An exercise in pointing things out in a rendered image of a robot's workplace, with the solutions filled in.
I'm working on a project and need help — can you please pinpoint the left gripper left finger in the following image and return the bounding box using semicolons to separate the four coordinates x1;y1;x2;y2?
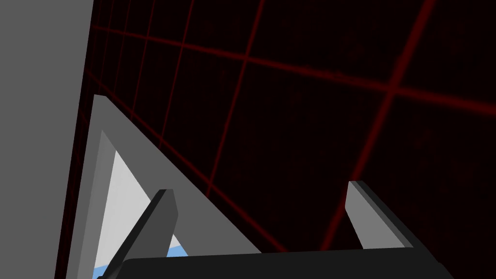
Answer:
96;188;179;279

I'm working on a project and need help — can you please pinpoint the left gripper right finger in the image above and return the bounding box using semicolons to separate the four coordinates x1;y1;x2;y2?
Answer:
344;180;424;250

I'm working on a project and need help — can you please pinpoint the grey framed window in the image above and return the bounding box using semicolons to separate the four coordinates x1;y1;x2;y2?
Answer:
65;94;263;279

